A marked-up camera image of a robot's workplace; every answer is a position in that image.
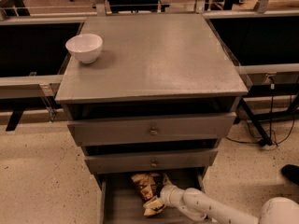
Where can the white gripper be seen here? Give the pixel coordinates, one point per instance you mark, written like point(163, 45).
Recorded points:
point(168, 195)

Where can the brown chip bag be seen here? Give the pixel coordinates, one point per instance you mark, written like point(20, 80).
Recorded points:
point(146, 184)

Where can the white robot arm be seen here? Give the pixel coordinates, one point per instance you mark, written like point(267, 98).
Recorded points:
point(196, 205)

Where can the bottom grey drawer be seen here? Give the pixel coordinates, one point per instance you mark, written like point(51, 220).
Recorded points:
point(122, 204)

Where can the grey drawer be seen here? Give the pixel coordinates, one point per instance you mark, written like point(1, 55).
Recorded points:
point(140, 161)
point(122, 204)
point(97, 132)

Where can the brass middle drawer knob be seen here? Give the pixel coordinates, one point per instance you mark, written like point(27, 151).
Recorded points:
point(153, 164)

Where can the brass drawer knob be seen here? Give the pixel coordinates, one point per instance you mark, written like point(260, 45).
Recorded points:
point(153, 164)
point(153, 132)

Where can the middle grey drawer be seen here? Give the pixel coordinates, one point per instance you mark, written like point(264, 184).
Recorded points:
point(140, 161)

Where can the brass top drawer knob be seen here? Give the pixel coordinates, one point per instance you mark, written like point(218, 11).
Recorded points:
point(153, 132)

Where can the top grey drawer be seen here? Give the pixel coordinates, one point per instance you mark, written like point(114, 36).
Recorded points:
point(97, 132)

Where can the grey wooden drawer cabinet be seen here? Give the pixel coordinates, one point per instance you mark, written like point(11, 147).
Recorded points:
point(151, 65)

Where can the black table leg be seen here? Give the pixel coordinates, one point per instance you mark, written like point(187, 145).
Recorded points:
point(265, 140)

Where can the black shoe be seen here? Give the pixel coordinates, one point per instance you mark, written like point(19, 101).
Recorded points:
point(291, 172)

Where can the white ceramic bowl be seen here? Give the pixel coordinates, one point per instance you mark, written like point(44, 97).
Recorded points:
point(85, 48)

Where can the grey metal barrier rail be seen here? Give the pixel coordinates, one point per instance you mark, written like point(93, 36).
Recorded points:
point(29, 87)

